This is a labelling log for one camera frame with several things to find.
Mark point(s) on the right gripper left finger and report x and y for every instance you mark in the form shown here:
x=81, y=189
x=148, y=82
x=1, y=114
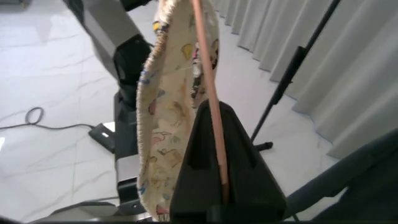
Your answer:
x=199, y=186

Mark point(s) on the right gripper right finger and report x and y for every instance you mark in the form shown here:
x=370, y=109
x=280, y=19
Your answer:
x=248, y=186

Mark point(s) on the cream printed garment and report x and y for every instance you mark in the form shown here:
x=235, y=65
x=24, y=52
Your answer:
x=168, y=118

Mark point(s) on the pink clothes hanger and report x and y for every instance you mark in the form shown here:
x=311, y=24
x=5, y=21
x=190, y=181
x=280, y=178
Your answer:
x=211, y=81

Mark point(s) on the dark grey garment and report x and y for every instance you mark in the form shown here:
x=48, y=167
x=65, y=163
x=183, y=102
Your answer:
x=367, y=186

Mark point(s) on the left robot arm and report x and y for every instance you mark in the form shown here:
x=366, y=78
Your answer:
x=109, y=28

